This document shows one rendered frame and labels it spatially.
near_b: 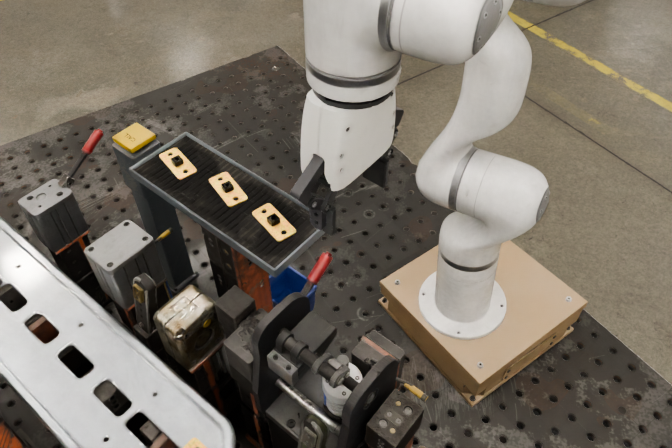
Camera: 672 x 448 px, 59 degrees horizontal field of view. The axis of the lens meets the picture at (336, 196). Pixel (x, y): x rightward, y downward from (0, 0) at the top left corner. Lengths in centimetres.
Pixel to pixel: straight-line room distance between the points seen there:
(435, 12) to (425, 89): 288
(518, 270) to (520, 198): 44
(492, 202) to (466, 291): 27
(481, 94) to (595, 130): 234
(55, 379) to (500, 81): 86
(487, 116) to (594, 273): 170
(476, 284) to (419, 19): 85
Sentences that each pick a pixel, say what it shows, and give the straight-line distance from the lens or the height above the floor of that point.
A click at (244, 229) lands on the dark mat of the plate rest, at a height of 116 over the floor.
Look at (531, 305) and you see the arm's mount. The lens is 140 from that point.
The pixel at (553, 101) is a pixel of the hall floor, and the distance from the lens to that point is 339.
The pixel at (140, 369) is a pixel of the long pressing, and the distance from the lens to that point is 109.
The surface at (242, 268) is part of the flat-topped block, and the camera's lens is 115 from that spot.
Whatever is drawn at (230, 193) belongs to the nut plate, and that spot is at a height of 116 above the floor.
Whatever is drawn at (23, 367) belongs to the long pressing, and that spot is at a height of 100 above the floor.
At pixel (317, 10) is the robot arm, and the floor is 169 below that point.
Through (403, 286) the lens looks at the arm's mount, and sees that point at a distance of 140.
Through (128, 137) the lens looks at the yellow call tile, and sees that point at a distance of 124.
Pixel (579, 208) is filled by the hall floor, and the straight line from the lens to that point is 283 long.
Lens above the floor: 192
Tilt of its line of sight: 46 degrees down
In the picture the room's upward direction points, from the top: straight up
